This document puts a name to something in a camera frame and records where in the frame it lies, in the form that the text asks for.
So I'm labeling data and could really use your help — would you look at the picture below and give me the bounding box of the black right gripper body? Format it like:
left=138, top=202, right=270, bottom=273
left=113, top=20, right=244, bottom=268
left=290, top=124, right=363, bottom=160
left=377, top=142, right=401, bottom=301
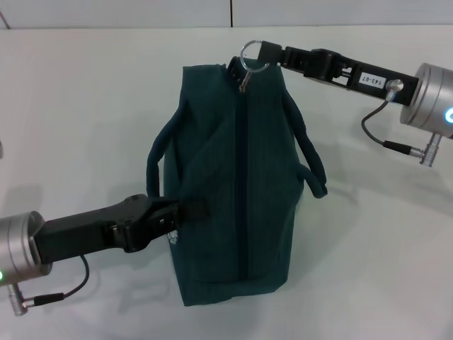
left=304, top=48, right=418, bottom=106

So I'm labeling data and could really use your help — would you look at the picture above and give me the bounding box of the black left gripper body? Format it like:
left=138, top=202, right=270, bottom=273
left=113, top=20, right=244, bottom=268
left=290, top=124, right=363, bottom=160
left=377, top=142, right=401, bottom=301
left=37, top=193, right=167, bottom=265

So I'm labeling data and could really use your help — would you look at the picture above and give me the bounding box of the dark teal insulated lunch bag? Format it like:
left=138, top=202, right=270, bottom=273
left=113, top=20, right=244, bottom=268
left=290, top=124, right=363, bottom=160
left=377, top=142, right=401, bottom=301
left=147, top=39, right=328, bottom=307

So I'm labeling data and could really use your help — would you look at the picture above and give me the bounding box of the white partition board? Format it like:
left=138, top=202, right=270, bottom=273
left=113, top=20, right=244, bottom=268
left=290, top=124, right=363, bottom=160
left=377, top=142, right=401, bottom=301
left=0, top=0, right=453, bottom=30

